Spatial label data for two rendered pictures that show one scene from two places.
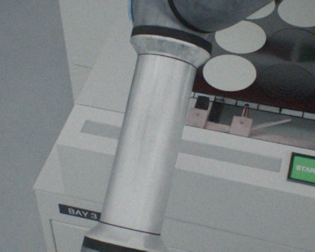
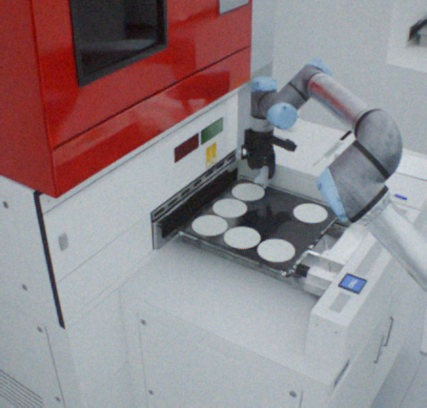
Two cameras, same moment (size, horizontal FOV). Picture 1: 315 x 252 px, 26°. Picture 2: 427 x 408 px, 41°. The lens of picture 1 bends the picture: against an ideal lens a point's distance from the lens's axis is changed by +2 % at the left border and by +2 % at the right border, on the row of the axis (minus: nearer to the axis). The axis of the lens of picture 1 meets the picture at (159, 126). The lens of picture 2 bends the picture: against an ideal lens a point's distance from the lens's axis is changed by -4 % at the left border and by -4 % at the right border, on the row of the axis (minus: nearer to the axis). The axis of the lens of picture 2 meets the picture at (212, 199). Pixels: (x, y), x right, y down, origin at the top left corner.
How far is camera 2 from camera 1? 1.36 m
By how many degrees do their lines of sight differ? 55
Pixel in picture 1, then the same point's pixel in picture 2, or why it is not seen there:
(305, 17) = (235, 208)
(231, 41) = (245, 242)
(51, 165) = (309, 372)
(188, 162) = (376, 271)
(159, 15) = (376, 185)
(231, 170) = (384, 255)
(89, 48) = (95, 373)
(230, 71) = (274, 249)
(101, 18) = (101, 337)
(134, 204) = not seen: outside the picture
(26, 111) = not seen: outside the picture
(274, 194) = not seen: hidden behind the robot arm
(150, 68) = (393, 212)
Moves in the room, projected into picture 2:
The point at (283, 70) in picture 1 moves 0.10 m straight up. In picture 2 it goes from (282, 229) to (285, 199)
